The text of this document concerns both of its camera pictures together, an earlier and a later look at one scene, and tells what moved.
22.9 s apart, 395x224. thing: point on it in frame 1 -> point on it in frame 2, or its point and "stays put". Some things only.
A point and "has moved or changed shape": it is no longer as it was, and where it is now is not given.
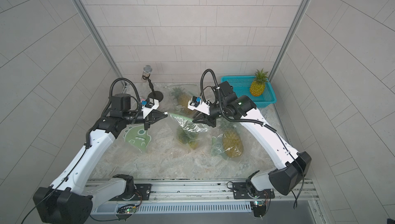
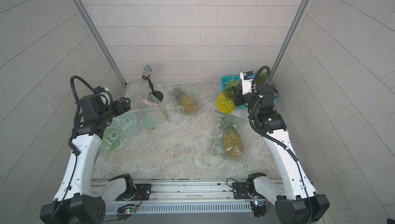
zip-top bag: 195,135 -> 145,114
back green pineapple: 178,93 stays put
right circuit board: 259,208 stays put
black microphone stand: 155,94 stays put
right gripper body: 217,112 -> 243,99
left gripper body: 147,119 -> 118,109
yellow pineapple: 191,138 has moved or changed shape
